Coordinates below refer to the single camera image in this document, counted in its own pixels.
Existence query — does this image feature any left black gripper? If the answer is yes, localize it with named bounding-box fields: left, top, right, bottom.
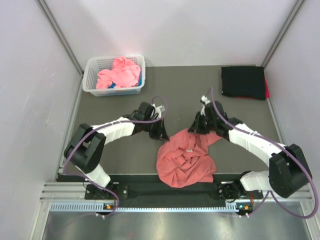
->
left=143, top=115, right=170, bottom=141

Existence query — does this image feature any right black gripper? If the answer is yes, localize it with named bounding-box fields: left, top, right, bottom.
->
left=188, top=111, right=217, bottom=135

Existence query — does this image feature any salmon pink t shirt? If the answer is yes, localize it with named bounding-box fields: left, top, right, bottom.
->
left=156, top=128, right=221, bottom=188

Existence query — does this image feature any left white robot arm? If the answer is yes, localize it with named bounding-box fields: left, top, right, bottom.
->
left=63, top=102, right=170, bottom=199

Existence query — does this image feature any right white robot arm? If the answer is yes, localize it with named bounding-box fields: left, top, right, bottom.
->
left=188, top=96, right=312, bottom=198

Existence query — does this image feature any folded black t shirt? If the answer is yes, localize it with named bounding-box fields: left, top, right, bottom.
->
left=221, top=66, right=266, bottom=101

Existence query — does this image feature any pink t shirt in basket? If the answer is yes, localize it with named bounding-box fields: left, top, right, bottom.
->
left=96, top=56, right=141, bottom=89

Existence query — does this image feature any white plastic basket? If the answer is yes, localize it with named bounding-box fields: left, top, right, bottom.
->
left=82, top=54, right=146, bottom=97

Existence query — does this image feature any folded red t shirt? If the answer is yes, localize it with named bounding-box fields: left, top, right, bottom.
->
left=264, top=78, right=270, bottom=99

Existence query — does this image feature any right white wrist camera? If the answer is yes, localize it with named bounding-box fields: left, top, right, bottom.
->
left=200, top=95, right=211, bottom=116

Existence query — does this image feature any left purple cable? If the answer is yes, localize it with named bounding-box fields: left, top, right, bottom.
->
left=62, top=95, right=169, bottom=217

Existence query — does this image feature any purple cable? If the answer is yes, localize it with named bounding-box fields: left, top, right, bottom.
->
left=62, top=95, right=169, bottom=217
left=208, top=86, right=319, bottom=220

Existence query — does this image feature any slotted grey cable duct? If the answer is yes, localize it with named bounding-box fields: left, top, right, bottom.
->
left=50, top=202, right=252, bottom=213

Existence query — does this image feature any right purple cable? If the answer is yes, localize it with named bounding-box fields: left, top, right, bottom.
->
left=208, top=86, right=319, bottom=220

